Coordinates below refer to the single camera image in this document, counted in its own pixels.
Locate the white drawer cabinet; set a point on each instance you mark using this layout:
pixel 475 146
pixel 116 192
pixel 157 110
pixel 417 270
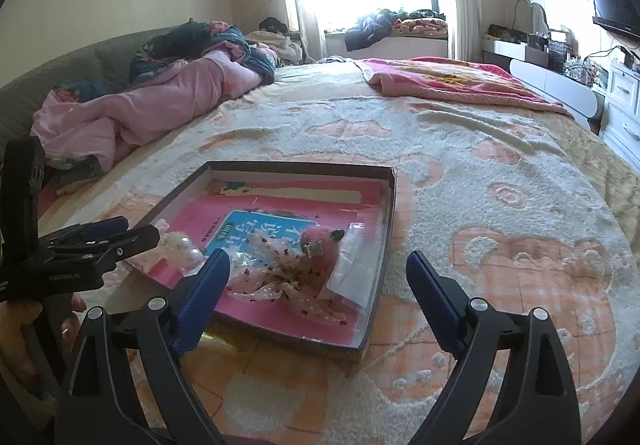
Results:
pixel 622 110

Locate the dark puffer jacket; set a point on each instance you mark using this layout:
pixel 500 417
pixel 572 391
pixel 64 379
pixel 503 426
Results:
pixel 367 30

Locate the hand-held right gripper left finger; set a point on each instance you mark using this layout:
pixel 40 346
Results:
pixel 205 297

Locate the pink quilt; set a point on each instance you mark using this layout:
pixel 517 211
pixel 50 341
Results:
pixel 165 100

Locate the colourful clothes pile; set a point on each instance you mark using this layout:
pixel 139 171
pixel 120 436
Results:
pixel 420 25

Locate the pink plush hair clip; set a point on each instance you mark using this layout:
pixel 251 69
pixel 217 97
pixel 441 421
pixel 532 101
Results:
pixel 317 255

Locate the pink polka dot scrunchie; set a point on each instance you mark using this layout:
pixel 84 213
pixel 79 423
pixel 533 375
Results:
pixel 280 285

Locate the pink book with blue label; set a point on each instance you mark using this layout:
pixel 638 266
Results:
pixel 200 220

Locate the pink blanket with yellow print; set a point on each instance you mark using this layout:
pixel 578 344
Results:
pixel 450 80

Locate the round table mirror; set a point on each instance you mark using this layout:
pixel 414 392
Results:
pixel 539 17

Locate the grey-green padded headboard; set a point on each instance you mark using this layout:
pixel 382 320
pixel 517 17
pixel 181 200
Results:
pixel 50 70

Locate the dark floral quilt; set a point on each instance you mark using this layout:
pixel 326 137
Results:
pixel 175 37

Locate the window seat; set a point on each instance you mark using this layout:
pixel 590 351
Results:
pixel 410 47

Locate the white claw hair clip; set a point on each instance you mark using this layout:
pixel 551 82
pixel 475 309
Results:
pixel 181 247

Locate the clear hair clip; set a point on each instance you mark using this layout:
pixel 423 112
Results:
pixel 236 257

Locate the floral pillow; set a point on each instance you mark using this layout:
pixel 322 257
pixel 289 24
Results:
pixel 82 92

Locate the shallow dark cardboard box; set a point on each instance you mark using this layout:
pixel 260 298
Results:
pixel 380 245

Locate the black desktop organizer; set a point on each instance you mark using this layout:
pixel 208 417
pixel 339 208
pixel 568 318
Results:
pixel 545 52

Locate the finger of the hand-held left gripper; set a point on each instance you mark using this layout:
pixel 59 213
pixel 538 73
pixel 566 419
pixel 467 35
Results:
pixel 135 240
pixel 110 225

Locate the person's left hand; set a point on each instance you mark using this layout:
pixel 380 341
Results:
pixel 17 340

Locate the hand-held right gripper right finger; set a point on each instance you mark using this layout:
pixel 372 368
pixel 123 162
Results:
pixel 435 302

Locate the black wall television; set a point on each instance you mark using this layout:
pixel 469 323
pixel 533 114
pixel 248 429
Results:
pixel 612 0

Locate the black cloth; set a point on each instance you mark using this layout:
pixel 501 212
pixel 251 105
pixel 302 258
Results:
pixel 274 24

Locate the white dressing table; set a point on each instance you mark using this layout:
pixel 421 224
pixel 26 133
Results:
pixel 550 85

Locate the clear plastic bag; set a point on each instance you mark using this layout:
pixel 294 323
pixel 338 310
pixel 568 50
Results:
pixel 357 275

